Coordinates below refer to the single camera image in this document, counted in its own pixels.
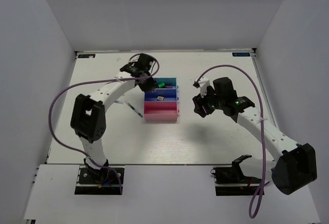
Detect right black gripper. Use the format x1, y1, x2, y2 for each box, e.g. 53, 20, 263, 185
192, 85, 224, 118

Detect black highlighter green cap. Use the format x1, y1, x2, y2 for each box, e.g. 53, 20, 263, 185
157, 82, 166, 88

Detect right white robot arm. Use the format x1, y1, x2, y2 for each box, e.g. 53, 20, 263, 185
192, 77, 317, 196

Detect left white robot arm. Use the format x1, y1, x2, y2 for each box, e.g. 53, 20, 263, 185
70, 53, 158, 182

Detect light blue bin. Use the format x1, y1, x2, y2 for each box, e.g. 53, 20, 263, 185
154, 78, 178, 89

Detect dark blue bin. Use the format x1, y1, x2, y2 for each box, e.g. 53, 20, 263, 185
144, 88, 178, 102

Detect pink bin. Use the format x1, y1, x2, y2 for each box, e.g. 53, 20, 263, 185
144, 101, 179, 122

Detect green gel pen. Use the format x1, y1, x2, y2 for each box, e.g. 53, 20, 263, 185
126, 102, 143, 118

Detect right corner label sticker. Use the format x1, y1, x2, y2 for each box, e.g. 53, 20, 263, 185
232, 52, 250, 57

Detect corner label sticker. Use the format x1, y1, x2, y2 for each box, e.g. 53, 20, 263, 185
232, 52, 250, 57
78, 54, 96, 59

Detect left corner label sticker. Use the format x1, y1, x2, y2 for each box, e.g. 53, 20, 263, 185
78, 54, 96, 59

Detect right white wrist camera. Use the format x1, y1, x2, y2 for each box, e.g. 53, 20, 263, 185
193, 77, 211, 98

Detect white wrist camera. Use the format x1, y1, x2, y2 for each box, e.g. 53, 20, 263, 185
129, 55, 139, 66
193, 77, 211, 98

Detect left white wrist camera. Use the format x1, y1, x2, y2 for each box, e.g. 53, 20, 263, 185
129, 55, 139, 66

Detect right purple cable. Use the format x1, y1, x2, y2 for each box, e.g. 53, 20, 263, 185
197, 65, 270, 219

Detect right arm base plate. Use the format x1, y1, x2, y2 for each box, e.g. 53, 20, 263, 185
210, 155, 262, 196

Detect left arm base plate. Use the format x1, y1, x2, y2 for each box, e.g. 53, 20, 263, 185
75, 166, 121, 195

